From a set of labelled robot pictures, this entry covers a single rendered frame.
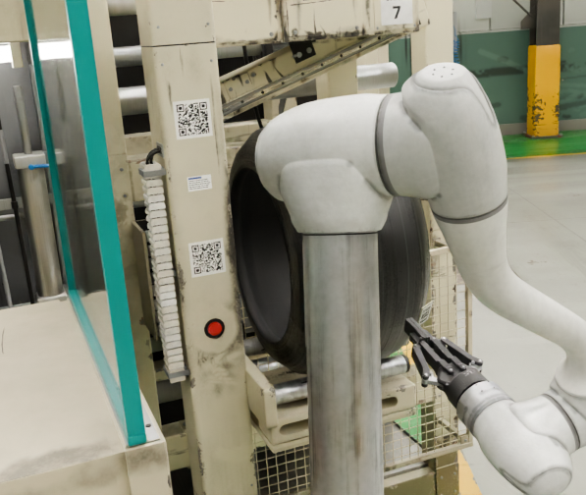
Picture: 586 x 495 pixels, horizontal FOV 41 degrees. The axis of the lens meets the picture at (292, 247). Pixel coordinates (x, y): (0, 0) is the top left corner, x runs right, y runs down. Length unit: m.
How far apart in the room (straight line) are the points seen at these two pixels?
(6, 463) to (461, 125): 0.62
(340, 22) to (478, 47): 9.25
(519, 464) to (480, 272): 0.35
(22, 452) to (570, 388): 0.83
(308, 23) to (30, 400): 1.24
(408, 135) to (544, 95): 10.02
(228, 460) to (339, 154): 1.02
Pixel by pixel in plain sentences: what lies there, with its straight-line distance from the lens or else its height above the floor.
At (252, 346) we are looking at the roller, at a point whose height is 0.91.
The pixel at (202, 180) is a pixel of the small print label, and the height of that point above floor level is 1.38.
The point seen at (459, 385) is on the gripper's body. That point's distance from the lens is 1.39.
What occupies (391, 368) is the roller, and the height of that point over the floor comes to 0.91.
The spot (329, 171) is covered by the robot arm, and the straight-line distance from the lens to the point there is 0.98.
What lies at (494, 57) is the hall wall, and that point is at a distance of 11.26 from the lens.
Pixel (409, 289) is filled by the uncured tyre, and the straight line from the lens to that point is 1.62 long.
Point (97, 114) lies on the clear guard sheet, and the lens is 0.75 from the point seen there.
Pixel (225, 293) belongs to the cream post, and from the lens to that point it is 1.68.
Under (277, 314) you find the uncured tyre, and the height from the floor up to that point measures 0.96.
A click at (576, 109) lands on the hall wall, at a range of 11.68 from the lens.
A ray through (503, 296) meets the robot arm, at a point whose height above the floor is 1.30.
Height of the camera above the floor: 1.68
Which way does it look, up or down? 16 degrees down
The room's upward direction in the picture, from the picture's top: 4 degrees counter-clockwise
